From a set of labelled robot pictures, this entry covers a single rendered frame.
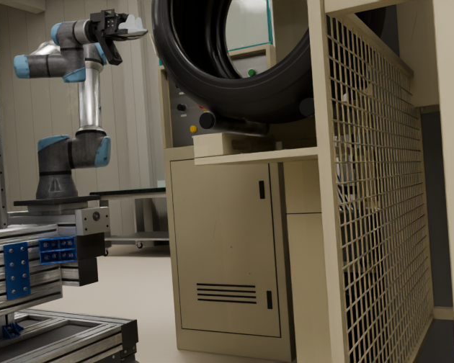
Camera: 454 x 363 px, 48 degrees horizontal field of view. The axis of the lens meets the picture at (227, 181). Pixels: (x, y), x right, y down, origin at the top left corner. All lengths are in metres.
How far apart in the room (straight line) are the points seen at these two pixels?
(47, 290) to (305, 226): 0.92
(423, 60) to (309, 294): 0.77
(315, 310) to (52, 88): 6.51
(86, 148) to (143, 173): 4.41
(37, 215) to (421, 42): 1.43
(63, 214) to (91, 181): 5.24
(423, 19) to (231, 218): 1.09
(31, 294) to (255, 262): 0.86
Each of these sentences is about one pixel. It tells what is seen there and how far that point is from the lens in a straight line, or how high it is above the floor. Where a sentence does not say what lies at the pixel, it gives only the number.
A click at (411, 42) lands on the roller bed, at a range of 1.52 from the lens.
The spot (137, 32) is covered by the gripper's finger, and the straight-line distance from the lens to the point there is 1.61.
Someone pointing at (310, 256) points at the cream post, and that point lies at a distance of 1.65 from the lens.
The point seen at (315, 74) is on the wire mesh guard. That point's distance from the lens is 0.71.
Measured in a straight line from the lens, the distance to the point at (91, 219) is 1.89.
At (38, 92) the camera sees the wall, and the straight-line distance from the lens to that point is 8.01.
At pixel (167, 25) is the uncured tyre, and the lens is 1.41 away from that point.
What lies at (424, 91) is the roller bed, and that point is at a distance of 1.49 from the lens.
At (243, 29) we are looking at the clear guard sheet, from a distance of 2.21.
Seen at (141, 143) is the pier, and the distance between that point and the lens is 6.39.
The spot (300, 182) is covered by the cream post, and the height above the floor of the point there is 0.72.
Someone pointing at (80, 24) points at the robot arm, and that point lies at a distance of 1.74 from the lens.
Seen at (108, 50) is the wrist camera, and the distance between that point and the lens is 1.67.
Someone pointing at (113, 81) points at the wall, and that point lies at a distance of 6.95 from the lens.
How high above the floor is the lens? 0.74
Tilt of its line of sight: level
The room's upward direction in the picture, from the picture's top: 4 degrees counter-clockwise
